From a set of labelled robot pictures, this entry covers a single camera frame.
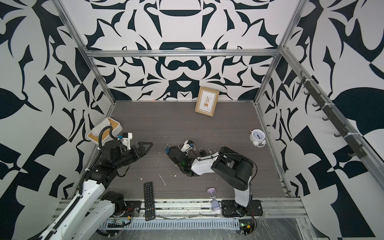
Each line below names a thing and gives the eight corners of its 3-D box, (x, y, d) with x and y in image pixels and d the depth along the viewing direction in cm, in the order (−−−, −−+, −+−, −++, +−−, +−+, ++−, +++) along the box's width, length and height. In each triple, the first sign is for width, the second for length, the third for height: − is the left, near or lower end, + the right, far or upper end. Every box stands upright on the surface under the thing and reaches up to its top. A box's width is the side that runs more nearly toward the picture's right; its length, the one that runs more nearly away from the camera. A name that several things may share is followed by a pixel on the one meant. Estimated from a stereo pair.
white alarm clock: (252, 147, 98) (254, 144, 95) (248, 132, 106) (250, 128, 103) (266, 147, 98) (268, 144, 95) (260, 132, 106) (263, 128, 103)
